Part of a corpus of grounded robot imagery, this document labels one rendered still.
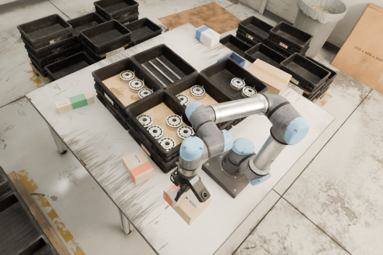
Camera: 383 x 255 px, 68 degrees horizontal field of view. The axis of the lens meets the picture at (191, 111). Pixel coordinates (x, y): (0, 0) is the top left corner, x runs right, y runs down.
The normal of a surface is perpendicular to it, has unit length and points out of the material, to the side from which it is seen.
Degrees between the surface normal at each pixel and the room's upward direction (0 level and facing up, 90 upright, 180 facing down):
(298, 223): 0
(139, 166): 0
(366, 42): 77
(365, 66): 73
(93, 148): 0
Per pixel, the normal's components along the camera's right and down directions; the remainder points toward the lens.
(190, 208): 0.11, -0.66
